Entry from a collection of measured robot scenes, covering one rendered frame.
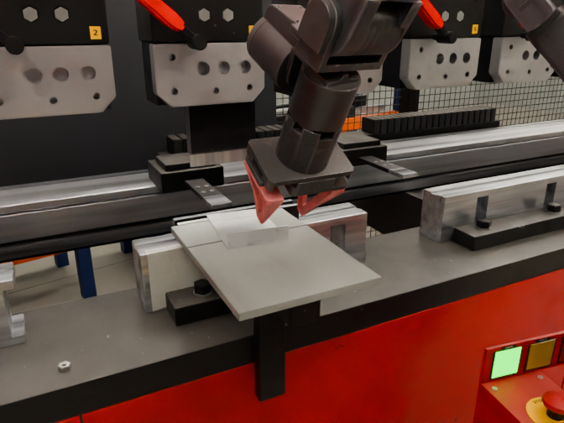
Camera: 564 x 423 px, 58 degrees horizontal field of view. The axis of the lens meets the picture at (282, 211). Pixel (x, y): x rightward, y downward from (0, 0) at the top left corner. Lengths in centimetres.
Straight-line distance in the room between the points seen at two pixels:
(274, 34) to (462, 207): 63
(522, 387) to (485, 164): 74
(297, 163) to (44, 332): 45
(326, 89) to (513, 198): 74
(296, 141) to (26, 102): 32
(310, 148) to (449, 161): 89
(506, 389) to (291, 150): 50
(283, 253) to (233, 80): 24
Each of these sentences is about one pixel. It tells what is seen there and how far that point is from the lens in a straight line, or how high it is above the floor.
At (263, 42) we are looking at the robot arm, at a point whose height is 126.
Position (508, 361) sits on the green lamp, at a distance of 85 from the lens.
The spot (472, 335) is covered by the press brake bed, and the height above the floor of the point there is 75.
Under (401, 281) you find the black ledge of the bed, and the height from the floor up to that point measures 88.
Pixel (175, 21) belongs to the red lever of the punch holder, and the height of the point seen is 128.
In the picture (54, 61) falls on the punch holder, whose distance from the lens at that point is 66.
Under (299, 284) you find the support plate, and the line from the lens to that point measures 59.
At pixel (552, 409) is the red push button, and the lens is 80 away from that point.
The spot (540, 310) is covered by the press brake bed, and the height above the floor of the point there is 75.
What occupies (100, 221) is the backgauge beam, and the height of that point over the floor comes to 93.
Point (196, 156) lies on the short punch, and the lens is 76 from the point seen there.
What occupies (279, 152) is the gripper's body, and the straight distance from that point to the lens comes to 53.
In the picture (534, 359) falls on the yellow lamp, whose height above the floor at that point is 81.
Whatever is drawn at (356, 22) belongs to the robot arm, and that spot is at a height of 128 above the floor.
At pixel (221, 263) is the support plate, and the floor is 100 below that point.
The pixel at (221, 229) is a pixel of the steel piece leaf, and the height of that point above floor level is 100.
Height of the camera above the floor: 128
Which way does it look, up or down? 20 degrees down
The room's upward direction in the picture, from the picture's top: straight up
